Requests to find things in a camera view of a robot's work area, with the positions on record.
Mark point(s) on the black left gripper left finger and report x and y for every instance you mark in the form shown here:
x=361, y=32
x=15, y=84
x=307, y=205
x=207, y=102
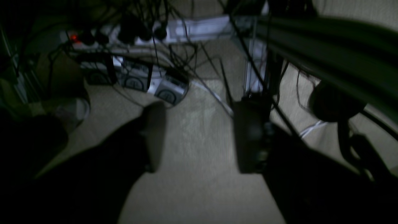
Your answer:
x=89, y=188

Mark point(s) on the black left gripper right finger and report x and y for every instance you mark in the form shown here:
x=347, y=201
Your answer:
x=307, y=186

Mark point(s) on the black round caster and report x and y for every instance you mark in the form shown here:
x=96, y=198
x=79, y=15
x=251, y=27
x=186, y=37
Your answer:
x=331, y=105

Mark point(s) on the grey electronics boxes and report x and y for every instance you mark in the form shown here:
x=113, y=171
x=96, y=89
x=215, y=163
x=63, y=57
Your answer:
x=163, y=82

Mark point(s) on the aluminium table leg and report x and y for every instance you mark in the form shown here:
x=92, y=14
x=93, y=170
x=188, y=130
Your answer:
x=254, y=72

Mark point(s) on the white power strip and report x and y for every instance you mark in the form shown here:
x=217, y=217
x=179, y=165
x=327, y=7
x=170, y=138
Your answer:
x=185, y=30

